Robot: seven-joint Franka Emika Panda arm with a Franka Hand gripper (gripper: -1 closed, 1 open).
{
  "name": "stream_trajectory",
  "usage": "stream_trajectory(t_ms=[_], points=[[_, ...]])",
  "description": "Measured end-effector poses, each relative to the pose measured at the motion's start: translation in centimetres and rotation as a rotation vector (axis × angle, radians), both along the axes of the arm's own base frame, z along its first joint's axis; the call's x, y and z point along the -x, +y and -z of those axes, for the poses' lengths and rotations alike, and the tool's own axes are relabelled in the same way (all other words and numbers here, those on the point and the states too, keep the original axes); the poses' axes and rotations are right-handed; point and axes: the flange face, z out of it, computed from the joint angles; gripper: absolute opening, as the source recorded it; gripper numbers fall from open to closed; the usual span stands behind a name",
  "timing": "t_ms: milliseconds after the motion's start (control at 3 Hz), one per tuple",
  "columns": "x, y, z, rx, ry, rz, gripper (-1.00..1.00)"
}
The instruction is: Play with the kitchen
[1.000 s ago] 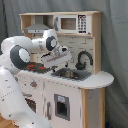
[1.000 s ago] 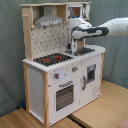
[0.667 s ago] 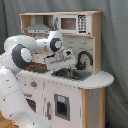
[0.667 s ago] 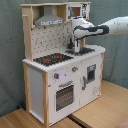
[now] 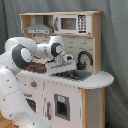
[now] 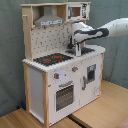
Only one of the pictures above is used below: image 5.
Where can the black toy stovetop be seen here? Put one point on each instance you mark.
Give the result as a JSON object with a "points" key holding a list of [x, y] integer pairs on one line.
{"points": [[37, 67]]}

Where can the grey ice dispenser panel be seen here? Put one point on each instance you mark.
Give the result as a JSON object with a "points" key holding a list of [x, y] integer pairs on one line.
{"points": [[62, 106]]}

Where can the grey toy sink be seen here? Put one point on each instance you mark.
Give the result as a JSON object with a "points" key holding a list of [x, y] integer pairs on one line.
{"points": [[75, 75]]}

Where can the black toy faucet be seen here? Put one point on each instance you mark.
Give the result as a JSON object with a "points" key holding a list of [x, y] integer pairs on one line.
{"points": [[83, 56]]}

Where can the grey cupboard door handle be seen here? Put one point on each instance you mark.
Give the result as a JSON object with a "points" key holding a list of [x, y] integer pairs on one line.
{"points": [[48, 111]]}

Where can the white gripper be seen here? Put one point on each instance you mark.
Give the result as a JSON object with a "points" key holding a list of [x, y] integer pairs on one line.
{"points": [[61, 63]]}

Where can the grey range hood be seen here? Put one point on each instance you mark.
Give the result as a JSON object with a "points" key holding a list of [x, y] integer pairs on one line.
{"points": [[39, 27]]}

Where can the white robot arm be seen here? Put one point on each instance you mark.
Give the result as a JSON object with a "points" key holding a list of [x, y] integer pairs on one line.
{"points": [[18, 55]]}

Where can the white toy microwave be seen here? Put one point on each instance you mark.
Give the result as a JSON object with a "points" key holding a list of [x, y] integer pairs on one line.
{"points": [[73, 24]]}

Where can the toy oven door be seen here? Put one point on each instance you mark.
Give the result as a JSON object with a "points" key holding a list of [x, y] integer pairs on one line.
{"points": [[33, 100]]}

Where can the right red stove knob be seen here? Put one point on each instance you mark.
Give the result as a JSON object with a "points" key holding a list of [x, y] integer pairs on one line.
{"points": [[33, 84]]}

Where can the wooden toy kitchen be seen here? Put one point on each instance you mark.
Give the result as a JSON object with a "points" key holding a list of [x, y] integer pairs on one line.
{"points": [[74, 99]]}

